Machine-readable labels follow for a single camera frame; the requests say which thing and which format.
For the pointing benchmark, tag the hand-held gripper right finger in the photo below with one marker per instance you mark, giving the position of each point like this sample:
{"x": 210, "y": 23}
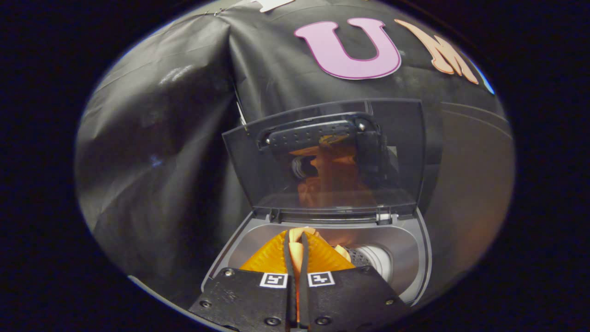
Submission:
{"x": 350, "y": 295}

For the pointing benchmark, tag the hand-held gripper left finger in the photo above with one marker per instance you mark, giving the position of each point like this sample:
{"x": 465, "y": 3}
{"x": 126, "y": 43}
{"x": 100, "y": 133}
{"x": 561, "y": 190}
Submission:
{"x": 249, "y": 295}

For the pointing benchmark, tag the black backdrop cloth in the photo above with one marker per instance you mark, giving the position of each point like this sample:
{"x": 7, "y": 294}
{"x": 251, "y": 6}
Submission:
{"x": 184, "y": 115}

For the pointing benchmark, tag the orange shirt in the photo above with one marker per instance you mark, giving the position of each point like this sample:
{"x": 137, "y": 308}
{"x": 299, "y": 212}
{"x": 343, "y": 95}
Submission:
{"x": 298, "y": 260}

